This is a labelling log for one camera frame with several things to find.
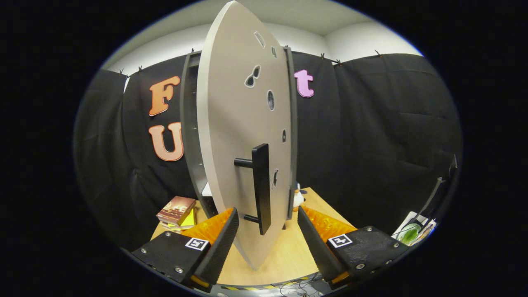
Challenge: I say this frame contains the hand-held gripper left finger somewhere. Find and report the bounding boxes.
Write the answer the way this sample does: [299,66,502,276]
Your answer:
[130,207,240,293]

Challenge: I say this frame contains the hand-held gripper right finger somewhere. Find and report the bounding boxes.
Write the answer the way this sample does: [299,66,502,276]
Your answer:
[297,205,411,291]

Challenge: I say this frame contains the yellow cover book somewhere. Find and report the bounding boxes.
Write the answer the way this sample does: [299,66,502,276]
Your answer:
[163,210,195,231]

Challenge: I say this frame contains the penguin plush toy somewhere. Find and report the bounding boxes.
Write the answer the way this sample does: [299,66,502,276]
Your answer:
[292,184,306,212]

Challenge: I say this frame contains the yellow black hazard tape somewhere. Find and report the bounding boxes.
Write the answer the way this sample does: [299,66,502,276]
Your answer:
[221,283,310,292]

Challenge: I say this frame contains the brown cover book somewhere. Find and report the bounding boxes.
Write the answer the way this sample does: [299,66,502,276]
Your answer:
[156,196,196,225]

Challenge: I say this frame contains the round green item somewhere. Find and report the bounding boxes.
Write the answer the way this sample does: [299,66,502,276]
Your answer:
[398,224,421,244]

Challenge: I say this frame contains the black backdrop cloth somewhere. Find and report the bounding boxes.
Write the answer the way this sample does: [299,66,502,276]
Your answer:
[73,52,463,256]

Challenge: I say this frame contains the black stand pole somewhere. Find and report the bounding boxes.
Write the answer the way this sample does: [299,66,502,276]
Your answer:
[417,155,458,219]

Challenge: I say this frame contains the row of black cloth clips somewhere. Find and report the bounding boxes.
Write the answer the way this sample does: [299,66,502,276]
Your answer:
[118,49,384,75]

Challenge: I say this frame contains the black cable bundle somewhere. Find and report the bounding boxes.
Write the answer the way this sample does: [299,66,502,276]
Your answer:
[280,278,326,297]

